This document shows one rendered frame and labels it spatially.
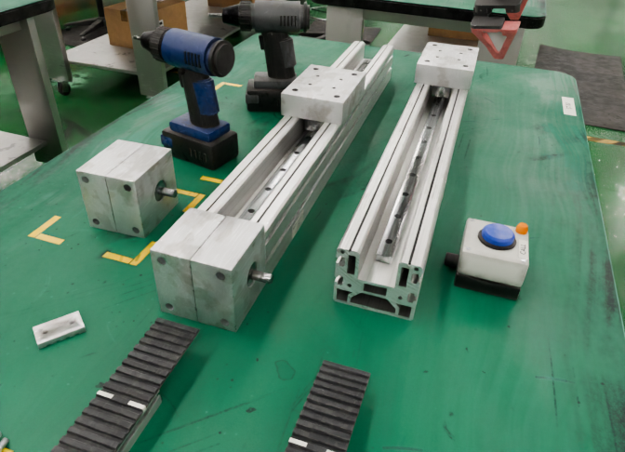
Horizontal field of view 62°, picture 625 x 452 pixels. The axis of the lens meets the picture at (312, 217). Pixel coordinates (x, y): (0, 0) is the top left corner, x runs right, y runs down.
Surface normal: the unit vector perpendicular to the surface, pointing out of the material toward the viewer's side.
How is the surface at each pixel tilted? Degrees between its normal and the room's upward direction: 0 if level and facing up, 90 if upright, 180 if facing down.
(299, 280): 0
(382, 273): 0
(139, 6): 90
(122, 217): 90
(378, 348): 0
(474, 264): 90
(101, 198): 90
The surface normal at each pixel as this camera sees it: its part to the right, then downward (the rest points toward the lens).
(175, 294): -0.32, 0.54
